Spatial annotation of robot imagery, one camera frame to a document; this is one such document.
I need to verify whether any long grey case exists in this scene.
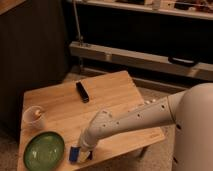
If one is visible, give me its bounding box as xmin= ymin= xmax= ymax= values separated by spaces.
xmin=69 ymin=41 xmax=213 ymax=81

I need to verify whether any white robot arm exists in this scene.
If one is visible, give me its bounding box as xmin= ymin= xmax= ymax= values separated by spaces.
xmin=69 ymin=91 xmax=185 ymax=163

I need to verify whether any black case handle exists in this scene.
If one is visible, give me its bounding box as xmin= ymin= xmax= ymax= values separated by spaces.
xmin=168 ymin=57 xmax=199 ymax=67

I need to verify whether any upper shelf board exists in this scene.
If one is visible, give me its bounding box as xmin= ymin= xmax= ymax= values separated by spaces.
xmin=66 ymin=0 xmax=213 ymax=21

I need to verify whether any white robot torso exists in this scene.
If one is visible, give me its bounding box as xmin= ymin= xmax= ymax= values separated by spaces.
xmin=172 ymin=83 xmax=213 ymax=171

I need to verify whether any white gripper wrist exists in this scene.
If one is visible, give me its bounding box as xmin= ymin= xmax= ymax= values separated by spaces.
xmin=69 ymin=130 xmax=99 ymax=163

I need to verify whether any black remote control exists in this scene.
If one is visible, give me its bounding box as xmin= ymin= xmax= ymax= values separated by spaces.
xmin=76 ymin=82 xmax=89 ymax=103

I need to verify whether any metal stand pole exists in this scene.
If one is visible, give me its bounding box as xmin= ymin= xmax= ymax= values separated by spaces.
xmin=72 ymin=0 xmax=83 ymax=46

